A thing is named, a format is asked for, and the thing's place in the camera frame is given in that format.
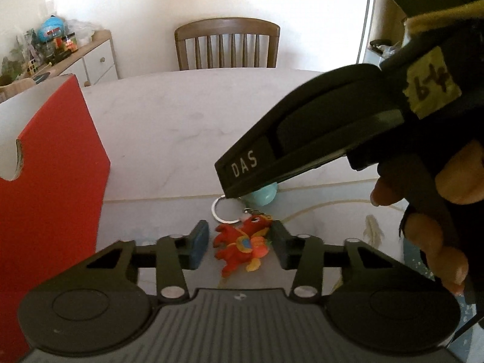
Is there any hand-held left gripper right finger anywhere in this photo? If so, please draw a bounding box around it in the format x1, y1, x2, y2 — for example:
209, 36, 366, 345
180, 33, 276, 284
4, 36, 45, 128
270, 220, 399, 304

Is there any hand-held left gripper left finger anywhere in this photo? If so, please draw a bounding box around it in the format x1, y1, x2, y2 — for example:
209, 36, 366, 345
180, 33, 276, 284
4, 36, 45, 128
86, 219, 209, 303

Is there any red dragon keychain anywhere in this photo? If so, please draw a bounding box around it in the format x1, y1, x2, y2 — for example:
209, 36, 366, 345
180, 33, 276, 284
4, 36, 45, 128
212, 195, 273, 278

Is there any mint green round case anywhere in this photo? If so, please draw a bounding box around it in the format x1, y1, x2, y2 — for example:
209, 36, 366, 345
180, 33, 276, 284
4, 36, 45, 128
244, 181, 279, 205

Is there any red cardboard box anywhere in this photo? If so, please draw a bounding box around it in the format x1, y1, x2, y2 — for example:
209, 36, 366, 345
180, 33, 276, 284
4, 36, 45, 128
0, 74, 111, 356

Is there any person's right hand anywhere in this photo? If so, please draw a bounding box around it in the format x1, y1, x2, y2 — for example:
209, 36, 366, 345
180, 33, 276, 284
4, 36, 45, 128
371, 140, 484, 296

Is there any light blue printed table mat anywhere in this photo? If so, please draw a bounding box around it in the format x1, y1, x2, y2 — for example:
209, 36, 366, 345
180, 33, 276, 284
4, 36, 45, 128
96, 183, 484, 348

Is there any brown wooden chair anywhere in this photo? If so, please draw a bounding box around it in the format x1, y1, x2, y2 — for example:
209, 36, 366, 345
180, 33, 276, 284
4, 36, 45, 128
174, 17, 281, 70

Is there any white sideboard cabinet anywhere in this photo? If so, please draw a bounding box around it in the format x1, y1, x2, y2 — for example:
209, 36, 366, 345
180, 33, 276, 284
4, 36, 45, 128
23, 29, 118, 87

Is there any wooden desk organiser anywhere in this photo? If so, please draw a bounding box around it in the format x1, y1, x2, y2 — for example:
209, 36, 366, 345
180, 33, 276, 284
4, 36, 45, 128
0, 68, 51, 103

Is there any crumpled clear plastic bag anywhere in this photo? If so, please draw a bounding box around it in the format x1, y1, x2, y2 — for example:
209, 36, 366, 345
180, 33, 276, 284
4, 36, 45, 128
66, 19, 95, 44

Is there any blue globe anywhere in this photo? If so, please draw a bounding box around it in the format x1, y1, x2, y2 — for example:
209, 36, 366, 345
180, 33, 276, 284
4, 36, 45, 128
38, 15, 63, 40

